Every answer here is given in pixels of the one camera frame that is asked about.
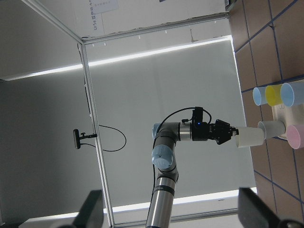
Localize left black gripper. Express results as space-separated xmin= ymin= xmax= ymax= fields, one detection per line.
xmin=190 ymin=119 xmax=238 ymax=145

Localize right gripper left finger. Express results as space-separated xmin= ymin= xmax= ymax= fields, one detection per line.
xmin=59 ymin=190 xmax=104 ymax=228

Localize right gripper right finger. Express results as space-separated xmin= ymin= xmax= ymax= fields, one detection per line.
xmin=238 ymin=188 xmax=304 ymax=228

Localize cream white plastic cup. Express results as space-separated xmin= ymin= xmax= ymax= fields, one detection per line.
xmin=235 ymin=127 xmax=265 ymax=148

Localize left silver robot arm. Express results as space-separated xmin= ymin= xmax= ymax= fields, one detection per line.
xmin=146 ymin=119 xmax=239 ymax=228

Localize grey plastic cup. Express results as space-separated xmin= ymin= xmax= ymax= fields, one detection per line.
xmin=257 ymin=121 xmax=286 ymax=139

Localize light blue cup near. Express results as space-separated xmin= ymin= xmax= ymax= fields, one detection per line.
xmin=252 ymin=86 xmax=268 ymax=106

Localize light blue cup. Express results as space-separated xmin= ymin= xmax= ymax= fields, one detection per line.
xmin=280 ymin=81 xmax=304 ymax=107
xmin=252 ymin=86 xmax=268 ymax=106

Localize yellow plastic cup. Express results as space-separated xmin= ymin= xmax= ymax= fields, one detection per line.
xmin=265 ymin=84 xmax=283 ymax=106

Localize pink plastic cup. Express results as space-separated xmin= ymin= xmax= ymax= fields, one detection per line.
xmin=286 ymin=124 xmax=304 ymax=149

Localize light blue cup far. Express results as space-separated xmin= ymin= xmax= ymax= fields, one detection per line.
xmin=280 ymin=81 xmax=304 ymax=107

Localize cream plastic tray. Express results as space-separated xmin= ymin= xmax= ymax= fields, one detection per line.
xmin=272 ymin=104 xmax=304 ymax=129

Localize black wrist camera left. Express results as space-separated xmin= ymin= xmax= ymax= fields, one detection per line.
xmin=192 ymin=107 xmax=204 ymax=125

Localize black webcam on frame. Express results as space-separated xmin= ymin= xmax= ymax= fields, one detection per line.
xmin=73 ymin=129 xmax=97 ymax=149

